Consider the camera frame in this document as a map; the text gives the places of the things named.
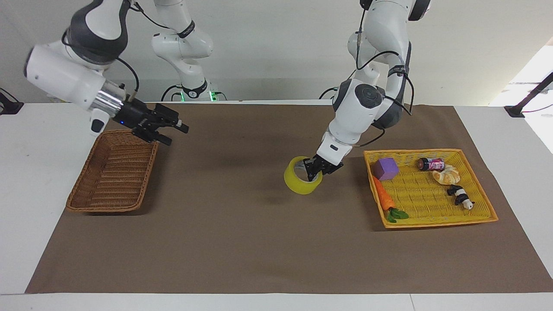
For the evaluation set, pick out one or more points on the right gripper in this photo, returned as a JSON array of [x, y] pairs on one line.
[[131, 113]]

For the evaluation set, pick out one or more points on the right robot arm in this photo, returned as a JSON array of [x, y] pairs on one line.
[[65, 73]]

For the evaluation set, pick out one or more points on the black and white panda toy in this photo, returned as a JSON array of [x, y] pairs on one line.
[[459, 195]]

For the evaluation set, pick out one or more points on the toy croissant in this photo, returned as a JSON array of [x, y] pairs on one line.
[[447, 175]]

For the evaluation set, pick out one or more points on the yellow woven basket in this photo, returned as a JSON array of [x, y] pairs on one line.
[[432, 198]]

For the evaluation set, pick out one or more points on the small drink can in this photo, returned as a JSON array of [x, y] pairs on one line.
[[431, 164]]

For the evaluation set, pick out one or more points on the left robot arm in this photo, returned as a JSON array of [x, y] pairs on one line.
[[358, 108]]

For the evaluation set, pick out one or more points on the orange toy carrot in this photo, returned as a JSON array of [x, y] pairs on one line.
[[383, 196]]

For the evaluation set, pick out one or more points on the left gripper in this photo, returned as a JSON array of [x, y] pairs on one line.
[[325, 160]]

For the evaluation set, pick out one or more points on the purple cube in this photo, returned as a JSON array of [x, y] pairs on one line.
[[386, 169]]

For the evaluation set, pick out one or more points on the black stand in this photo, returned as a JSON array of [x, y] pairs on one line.
[[529, 95], [9, 106]]

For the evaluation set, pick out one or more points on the yellow tape roll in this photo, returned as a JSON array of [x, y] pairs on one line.
[[296, 182]]

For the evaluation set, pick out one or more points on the brown wicker basket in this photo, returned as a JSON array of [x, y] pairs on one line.
[[113, 172]]

